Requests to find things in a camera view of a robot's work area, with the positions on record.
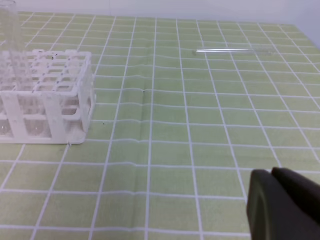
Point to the clear tube rightmost in rack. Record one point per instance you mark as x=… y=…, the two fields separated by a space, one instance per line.
x=11 y=28

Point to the clear tube lying on cloth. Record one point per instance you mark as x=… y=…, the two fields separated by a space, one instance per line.
x=232 y=51

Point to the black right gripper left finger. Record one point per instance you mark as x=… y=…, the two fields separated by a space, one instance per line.
x=273 y=215

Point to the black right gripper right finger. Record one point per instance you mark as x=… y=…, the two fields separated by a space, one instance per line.
x=304 y=192

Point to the white test tube rack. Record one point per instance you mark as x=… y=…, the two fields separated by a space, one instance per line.
x=59 y=105

